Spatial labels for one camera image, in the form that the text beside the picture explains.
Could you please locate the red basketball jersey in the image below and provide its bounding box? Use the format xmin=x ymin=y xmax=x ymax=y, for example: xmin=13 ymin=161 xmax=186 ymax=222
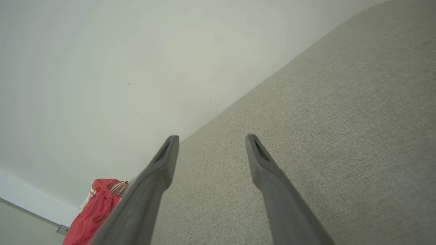
xmin=62 ymin=179 xmax=129 ymax=245

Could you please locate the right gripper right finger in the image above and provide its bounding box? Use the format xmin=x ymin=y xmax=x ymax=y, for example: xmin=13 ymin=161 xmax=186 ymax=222
xmin=246 ymin=134 xmax=336 ymax=245

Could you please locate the white wall baseboard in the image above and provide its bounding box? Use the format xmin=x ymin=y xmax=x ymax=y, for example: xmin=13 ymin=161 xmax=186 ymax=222
xmin=0 ymin=168 xmax=81 ymax=228

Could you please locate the grey fabric sofa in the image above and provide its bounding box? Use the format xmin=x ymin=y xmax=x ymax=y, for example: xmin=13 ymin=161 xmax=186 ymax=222
xmin=119 ymin=0 xmax=436 ymax=245

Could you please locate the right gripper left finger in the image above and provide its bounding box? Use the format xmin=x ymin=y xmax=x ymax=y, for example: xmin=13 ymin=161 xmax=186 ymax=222
xmin=89 ymin=135 xmax=180 ymax=245

